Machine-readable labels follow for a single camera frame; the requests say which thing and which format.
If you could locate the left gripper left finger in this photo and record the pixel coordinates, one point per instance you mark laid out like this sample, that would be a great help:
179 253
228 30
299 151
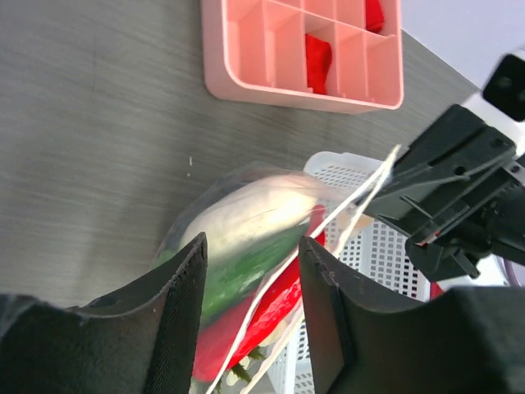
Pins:
140 338

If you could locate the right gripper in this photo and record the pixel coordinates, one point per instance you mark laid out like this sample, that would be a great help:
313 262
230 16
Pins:
452 196

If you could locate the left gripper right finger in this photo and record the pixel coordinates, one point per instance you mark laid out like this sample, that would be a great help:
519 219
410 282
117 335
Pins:
366 338

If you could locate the polka dot zip bag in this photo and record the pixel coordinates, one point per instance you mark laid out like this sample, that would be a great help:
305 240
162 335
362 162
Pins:
344 216

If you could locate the green fake cucumber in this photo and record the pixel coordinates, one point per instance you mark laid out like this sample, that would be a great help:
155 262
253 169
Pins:
233 279

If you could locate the red folded shirt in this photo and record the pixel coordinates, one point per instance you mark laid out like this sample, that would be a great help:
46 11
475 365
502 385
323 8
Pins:
435 291

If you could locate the white plastic basket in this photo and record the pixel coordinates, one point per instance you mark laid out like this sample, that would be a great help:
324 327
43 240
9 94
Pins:
376 251

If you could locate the red rolled sock back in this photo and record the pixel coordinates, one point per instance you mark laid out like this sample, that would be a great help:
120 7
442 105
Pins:
374 16

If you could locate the red rolled sock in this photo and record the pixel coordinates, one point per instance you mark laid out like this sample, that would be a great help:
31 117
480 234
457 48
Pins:
374 16
318 63

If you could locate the red rolled sock front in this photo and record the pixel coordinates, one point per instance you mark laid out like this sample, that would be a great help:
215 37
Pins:
318 63

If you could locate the pink divided organizer box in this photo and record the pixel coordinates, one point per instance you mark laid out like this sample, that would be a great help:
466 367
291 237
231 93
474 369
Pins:
333 56

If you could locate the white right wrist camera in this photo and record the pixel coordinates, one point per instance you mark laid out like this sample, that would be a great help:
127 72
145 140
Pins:
501 101

